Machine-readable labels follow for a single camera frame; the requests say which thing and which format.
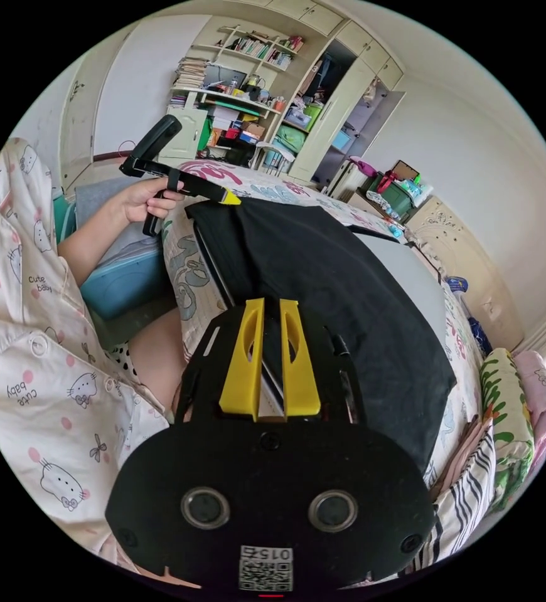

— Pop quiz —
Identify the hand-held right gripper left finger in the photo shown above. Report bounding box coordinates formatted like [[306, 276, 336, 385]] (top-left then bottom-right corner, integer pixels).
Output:
[[218, 298, 265, 423]]

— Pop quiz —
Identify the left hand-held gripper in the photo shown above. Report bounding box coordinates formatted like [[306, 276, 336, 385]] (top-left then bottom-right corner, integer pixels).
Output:
[[119, 157, 243, 237]]

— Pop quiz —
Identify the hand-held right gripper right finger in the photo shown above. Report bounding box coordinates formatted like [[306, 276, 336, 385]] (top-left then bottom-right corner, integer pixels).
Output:
[[280, 298, 323, 421]]

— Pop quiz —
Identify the black short sleeve shirt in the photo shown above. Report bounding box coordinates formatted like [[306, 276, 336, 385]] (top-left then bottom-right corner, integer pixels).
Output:
[[184, 197, 458, 476]]

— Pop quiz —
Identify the person's left forearm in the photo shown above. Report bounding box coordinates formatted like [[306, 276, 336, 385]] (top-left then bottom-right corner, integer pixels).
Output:
[[58, 195, 128, 275]]

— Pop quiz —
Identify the person's left hand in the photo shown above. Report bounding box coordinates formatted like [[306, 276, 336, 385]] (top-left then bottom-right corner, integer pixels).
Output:
[[112, 178, 187, 224]]

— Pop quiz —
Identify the white stool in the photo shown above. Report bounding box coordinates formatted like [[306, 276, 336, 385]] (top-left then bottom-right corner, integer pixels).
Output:
[[249, 140, 298, 177]]

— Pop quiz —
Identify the cream desk shelf with books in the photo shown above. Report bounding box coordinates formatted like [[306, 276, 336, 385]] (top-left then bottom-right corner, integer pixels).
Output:
[[159, 23, 308, 166]]

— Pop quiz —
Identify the cream wardrobe cupboard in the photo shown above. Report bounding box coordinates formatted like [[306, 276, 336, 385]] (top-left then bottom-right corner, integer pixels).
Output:
[[265, 16, 407, 190]]

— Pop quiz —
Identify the grey folding board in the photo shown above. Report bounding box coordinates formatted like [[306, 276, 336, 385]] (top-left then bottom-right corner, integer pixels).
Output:
[[191, 221, 446, 417]]

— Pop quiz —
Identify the green storage box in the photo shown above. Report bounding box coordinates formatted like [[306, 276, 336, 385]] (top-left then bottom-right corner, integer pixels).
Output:
[[365, 159, 436, 223]]

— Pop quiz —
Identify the person's body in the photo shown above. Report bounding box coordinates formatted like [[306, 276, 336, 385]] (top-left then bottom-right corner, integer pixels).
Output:
[[0, 136, 194, 576]]

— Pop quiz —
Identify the pile of clothes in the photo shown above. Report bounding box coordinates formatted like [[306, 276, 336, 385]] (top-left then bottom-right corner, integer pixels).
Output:
[[419, 347, 546, 565]]

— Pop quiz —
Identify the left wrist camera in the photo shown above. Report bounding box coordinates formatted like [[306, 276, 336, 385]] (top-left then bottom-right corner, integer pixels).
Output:
[[131, 115, 183, 163]]

